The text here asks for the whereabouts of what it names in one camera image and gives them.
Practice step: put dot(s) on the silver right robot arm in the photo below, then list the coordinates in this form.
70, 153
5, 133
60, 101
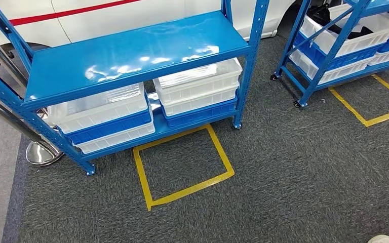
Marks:
381, 239

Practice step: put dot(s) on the blue steel shelf rack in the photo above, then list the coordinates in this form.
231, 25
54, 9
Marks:
130, 53

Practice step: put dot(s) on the blue shelf rack on casters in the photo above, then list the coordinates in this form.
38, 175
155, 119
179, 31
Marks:
328, 53

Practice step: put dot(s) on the yellow floor tape outline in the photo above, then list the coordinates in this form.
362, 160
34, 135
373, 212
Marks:
226, 164
349, 107

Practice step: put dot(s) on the white car red stripe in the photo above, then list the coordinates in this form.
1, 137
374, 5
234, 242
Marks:
114, 20

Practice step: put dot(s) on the black parts pile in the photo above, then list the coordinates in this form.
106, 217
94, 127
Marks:
318, 18

